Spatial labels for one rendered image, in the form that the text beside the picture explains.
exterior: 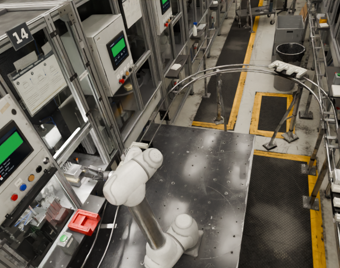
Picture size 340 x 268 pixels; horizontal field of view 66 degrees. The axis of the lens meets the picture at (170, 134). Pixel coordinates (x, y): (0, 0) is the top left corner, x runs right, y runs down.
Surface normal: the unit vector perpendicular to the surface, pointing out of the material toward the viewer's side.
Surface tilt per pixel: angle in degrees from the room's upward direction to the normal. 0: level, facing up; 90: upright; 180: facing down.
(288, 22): 89
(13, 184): 90
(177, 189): 0
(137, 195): 84
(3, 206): 90
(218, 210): 0
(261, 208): 0
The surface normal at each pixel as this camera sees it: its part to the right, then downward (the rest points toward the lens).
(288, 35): -0.29, 0.68
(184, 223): -0.07, -0.80
